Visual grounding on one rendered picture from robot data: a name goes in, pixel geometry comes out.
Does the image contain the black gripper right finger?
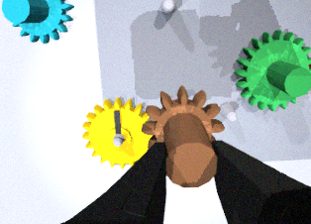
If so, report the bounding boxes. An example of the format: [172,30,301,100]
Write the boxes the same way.
[212,140,311,224]

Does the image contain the grey flat board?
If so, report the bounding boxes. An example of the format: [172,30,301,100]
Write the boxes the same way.
[93,0,311,163]

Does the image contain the brown gear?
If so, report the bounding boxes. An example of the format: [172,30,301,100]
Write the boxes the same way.
[141,84,226,188]

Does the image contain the yellow gear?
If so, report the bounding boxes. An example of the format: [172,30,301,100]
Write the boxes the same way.
[81,96,152,169]

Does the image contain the teal gear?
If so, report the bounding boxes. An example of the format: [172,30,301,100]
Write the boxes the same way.
[1,0,74,44]

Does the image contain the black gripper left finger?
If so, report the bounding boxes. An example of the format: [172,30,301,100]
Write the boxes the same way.
[58,142,166,224]

